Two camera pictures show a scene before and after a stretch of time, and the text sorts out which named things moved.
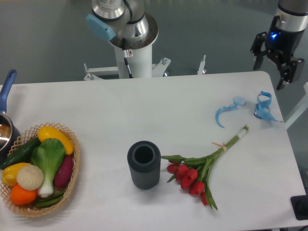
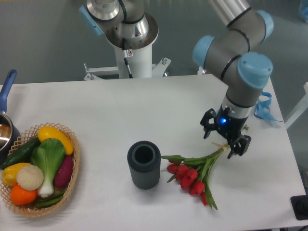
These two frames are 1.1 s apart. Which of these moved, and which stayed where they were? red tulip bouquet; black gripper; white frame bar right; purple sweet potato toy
Moved: black gripper
Stayed: red tulip bouquet; purple sweet potato toy; white frame bar right
